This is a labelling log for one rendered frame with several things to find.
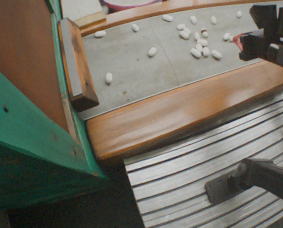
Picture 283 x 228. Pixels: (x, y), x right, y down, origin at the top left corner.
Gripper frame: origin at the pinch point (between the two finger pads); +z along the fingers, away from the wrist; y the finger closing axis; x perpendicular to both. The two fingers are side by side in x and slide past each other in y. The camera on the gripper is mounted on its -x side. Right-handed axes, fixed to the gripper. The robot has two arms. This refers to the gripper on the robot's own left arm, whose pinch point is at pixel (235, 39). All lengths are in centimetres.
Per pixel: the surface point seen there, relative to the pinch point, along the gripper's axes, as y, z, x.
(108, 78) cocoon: 36.0, 10.1, 4.5
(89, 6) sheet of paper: 35, 35, -19
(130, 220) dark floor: 53, 22, 93
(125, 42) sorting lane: 27.3, 21.0, -2.2
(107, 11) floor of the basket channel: 28, 46, -15
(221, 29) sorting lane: -8.4, 18.0, 0.4
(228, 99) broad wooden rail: 7.2, -3.8, 15.3
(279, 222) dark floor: -41, -17, 126
